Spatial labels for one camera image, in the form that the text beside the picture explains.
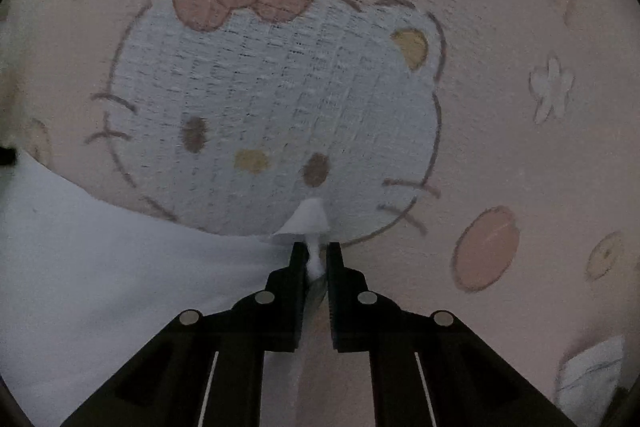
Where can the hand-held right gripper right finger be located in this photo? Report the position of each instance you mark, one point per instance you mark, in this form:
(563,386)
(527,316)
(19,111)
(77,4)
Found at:
(334,302)

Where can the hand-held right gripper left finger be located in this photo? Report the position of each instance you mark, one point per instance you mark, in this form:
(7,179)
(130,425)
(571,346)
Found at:
(299,297)

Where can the white shirt with dark trim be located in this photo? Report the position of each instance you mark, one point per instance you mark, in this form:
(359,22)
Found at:
(100,282)

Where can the pink white cat-print blanket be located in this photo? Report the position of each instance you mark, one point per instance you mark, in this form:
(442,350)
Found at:
(300,82)

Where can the white patterned garment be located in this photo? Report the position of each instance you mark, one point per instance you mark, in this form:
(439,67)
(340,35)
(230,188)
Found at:
(590,372)

